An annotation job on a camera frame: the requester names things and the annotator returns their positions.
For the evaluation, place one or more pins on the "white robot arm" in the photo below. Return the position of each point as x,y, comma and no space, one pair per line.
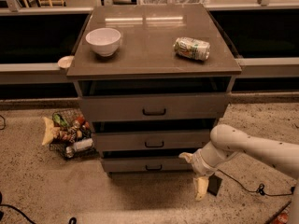
225,142

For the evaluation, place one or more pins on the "grey drawer cabinet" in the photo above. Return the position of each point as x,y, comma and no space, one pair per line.
146,64

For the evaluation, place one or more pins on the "grey bottom drawer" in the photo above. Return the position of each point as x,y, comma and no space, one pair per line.
145,164

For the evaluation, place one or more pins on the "black wire basket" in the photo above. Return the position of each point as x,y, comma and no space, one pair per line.
63,143

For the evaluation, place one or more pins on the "white ceramic bowl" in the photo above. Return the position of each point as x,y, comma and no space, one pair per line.
104,41

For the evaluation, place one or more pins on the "grey metal railing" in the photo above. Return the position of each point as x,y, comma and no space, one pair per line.
18,73

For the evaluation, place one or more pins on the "green white soda can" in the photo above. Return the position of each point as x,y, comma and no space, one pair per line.
192,48

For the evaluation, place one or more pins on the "yellow chip bag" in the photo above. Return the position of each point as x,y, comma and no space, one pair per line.
51,131

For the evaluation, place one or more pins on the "grey middle drawer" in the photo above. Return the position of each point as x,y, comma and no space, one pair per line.
150,140

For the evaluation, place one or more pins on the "grey drawer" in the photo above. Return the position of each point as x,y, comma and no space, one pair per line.
145,164
154,107
150,140

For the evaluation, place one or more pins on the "white plastic bottle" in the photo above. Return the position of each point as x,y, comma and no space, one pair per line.
83,144

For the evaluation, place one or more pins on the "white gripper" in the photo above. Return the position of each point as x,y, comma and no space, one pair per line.
198,166

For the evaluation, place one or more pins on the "red capped bottle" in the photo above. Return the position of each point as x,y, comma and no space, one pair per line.
80,120

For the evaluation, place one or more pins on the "grey top drawer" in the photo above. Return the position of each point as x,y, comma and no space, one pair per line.
154,107

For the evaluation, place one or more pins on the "black power adapter box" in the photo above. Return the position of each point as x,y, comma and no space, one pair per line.
214,185

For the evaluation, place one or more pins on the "green snack bag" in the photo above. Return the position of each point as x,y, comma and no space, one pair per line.
58,119

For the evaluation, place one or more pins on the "red can in basket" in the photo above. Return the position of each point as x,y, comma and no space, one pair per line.
280,219

